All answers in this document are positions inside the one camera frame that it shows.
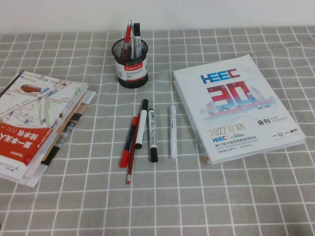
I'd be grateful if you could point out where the red and black pen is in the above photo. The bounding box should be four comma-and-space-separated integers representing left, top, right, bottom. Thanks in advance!
119, 116, 138, 169

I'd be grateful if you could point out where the white pen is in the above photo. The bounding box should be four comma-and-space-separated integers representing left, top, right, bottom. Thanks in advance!
170, 105, 178, 160

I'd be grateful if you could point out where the black mesh pen holder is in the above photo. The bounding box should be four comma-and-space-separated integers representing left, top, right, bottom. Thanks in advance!
112, 37, 149, 89

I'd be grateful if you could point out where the red pen with silver clip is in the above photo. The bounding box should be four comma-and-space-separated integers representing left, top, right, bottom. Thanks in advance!
122, 19, 132, 59

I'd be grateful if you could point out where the barcode white black-capped marker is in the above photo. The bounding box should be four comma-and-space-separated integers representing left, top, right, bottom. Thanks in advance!
148, 108, 159, 163

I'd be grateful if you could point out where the plain white black-capped marker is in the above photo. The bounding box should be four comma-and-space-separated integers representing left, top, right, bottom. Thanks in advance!
135, 98, 149, 149

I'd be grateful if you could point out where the red pencil with eraser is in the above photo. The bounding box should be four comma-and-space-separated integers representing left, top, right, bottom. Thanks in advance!
126, 113, 141, 185

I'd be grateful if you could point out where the white HEEC show catalogue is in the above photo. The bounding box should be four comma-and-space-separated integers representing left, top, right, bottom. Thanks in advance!
173, 54, 307, 165

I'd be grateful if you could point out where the dark brown magazine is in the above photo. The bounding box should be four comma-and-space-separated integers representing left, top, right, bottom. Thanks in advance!
40, 102, 86, 165

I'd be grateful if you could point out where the white marker with black cap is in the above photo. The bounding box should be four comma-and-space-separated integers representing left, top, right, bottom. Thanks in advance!
133, 23, 142, 59

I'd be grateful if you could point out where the red book with map cover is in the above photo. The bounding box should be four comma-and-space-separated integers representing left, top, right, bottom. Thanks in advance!
0, 70, 89, 167

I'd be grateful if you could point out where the stack of maps and booklets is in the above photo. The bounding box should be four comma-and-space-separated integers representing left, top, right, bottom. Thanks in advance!
0, 83, 96, 188

